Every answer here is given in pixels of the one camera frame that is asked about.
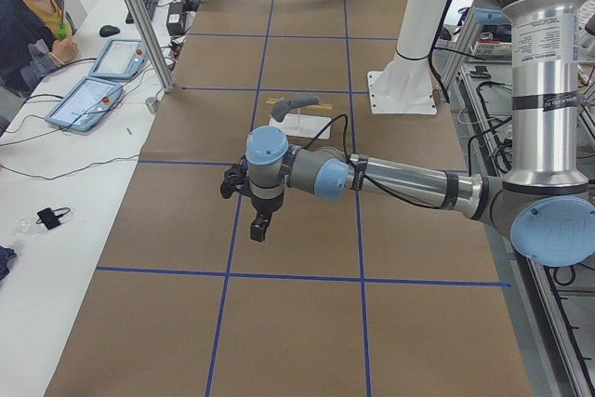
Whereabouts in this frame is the lower blue teach pendant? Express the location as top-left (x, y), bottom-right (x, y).
top-left (45, 76), bottom-right (123, 132)

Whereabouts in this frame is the black computer mouse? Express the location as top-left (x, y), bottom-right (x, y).
top-left (99, 25), bottom-right (120, 37)

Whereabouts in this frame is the white pedestal column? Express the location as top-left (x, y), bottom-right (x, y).
top-left (367, 0), bottom-right (448, 115)

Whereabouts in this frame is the black power adapter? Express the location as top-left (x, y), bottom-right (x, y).
top-left (166, 1), bottom-right (187, 36)

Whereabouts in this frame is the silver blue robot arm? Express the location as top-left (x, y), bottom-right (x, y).
top-left (242, 0), bottom-right (594, 267)

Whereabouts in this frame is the seated man in blue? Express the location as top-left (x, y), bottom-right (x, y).
top-left (1, 0), bottom-right (79, 97)

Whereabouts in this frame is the grey blue towel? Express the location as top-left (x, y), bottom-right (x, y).
top-left (271, 93), bottom-right (320, 123)

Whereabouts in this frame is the aluminium frame post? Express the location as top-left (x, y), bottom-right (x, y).
top-left (124, 0), bottom-right (174, 93)

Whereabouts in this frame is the wooden white towel rack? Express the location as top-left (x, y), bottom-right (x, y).
top-left (266, 98), bottom-right (333, 138)

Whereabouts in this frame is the black camera cable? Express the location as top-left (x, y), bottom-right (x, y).
top-left (306, 112), bottom-right (447, 210)

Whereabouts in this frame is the black strap clip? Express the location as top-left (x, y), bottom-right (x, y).
top-left (36, 206), bottom-right (73, 231)

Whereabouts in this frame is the upper blue teach pendant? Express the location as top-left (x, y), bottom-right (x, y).
top-left (89, 39), bottom-right (146, 81)

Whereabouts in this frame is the blue teach pendant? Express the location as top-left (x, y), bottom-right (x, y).
top-left (45, 76), bottom-right (123, 132)
top-left (89, 39), bottom-right (146, 81)

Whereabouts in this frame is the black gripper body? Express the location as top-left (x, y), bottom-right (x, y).
top-left (248, 185), bottom-right (284, 220)

